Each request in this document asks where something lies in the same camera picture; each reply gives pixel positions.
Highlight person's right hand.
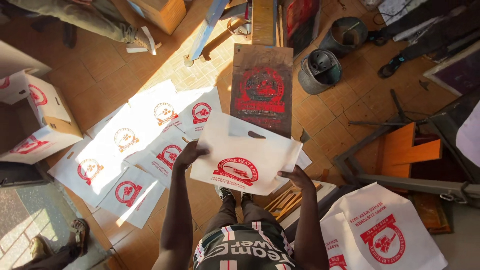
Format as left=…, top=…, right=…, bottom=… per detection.
left=277, top=165, right=316, bottom=193

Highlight person's left hand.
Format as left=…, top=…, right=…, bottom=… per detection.
left=174, top=140, right=211, bottom=170

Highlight white bag with red print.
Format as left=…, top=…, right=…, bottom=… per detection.
left=189, top=111, right=304, bottom=197

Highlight plain white bag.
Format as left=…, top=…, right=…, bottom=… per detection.
left=295, top=149, right=313, bottom=171

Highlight pile of wooden frames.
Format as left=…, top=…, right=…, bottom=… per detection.
left=264, top=181, right=323, bottom=223

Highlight person's black left shoe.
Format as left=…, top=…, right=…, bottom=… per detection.
left=215, top=185, right=236, bottom=202

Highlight spread of white printed bags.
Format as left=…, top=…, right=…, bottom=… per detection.
left=47, top=79, right=223, bottom=230

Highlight person's dark trousers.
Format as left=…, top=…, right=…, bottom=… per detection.
left=202, top=194, right=279, bottom=235

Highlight person's dark striped shirt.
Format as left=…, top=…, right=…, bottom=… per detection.
left=191, top=221, right=301, bottom=270

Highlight wooden printing screen, red ink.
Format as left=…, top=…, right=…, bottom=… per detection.
left=229, top=43, right=294, bottom=139

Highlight stack of white printed bags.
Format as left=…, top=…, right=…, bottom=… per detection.
left=319, top=182, right=449, bottom=270

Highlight orange wooden stool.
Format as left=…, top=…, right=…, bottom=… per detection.
left=380, top=121, right=443, bottom=179

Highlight grey metal bucket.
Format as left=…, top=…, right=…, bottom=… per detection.
left=298, top=48, right=343, bottom=95

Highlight blue wooden plank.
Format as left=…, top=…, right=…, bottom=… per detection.
left=187, top=0, right=230, bottom=63

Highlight brown wooden box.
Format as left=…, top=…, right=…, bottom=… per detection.
left=125, top=0, right=187, bottom=35

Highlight white cardboard box, red print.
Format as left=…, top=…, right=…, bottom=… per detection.
left=0, top=69, right=84, bottom=165

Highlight dark metal bucket with stick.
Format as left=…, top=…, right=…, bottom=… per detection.
left=319, top=16, right=369, bottom=59

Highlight upright wooden board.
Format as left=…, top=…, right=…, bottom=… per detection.
left=251, top=0, right=278, bottom=48

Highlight white cloth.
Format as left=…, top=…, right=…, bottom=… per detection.
left=455, top=110, right=480, bottom=168

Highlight framed purple mesh screen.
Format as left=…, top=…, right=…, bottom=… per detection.
left=423, top=39, right=480, bottom=97

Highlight dark metal frame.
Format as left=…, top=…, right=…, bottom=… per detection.
left=333, top=89, right=480, bottom=205

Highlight dark frame with red print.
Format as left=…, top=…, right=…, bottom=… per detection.
left=283, top=0, right=323, bottom=58

